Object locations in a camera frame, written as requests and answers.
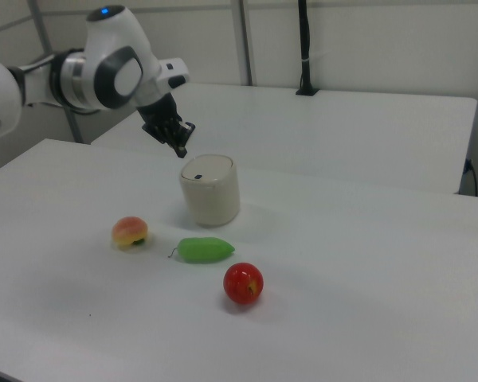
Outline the grey partition frame post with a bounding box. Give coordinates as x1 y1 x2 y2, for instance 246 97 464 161
230 0 253 86

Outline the black pole with base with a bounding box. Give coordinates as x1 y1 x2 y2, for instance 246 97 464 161
295 0 319 97

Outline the cream garbage bin with lid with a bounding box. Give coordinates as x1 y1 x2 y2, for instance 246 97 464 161
178 154 241 228

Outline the pink yellow toy peach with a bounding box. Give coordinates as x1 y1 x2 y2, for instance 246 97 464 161
112 216 149 251

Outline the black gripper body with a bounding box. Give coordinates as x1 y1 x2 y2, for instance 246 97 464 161
136 93 183 134

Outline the white side table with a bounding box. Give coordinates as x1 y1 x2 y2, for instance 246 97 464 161
90 82 478 196

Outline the black hanging cable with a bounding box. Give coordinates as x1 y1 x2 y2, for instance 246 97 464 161
464 158 478 197

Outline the red toy apple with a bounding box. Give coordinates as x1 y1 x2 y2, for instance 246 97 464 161
222 262 264 306

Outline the green toy cucumber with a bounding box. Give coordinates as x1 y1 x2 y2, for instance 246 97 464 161
167 236 237 264

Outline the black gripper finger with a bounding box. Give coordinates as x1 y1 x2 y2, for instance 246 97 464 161
174 120 197 158
152 122 181 149

